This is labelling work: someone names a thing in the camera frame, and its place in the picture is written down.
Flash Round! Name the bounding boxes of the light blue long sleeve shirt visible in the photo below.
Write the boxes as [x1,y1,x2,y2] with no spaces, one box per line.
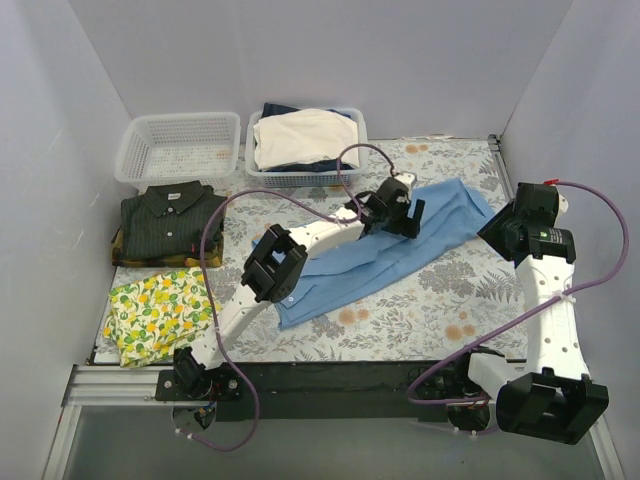
[275,179,494,330]

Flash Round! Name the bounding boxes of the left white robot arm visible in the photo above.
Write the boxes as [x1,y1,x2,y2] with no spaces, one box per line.
[173,173,425,400]

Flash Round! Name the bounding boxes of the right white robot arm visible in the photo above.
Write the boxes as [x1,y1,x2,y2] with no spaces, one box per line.
[452,183,609,445]

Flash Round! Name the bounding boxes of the floral table mat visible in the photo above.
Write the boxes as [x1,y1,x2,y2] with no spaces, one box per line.
[209,139,527,363]

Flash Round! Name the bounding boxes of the right white plastic basket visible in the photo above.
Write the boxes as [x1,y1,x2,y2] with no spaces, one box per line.
[244,107,369,188]

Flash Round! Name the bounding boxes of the white plastic basket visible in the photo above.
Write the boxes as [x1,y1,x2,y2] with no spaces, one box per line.
[244,107,369,188]
[114,112,241,192]

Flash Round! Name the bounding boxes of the navy folded garment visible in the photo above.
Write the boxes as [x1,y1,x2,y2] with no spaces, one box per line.
[261,102,354,174]

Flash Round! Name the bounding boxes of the cream folded garment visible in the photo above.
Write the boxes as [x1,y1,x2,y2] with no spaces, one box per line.
[252,108,361,171]

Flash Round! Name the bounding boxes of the dark striped folded shirt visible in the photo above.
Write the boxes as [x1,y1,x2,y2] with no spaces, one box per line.
[120,181,226,260]

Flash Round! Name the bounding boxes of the left white plastic basket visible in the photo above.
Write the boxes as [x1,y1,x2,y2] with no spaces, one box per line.
[114,112,241,192]

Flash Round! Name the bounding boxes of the lemon print folded shirt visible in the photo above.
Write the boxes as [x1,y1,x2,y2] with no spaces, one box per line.
[103,267,220,368]

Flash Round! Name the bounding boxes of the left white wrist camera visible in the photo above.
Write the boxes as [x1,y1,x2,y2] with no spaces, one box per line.
[393,172,417,190]

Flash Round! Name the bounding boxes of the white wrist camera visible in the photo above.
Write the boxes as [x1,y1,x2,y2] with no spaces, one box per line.
[393,172,417,190]
[544,179,569,219]

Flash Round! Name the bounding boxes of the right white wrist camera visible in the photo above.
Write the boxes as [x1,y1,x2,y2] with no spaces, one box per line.
[544,179,569,219]

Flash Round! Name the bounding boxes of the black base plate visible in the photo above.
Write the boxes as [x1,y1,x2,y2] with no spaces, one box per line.
[154,360,514,422]

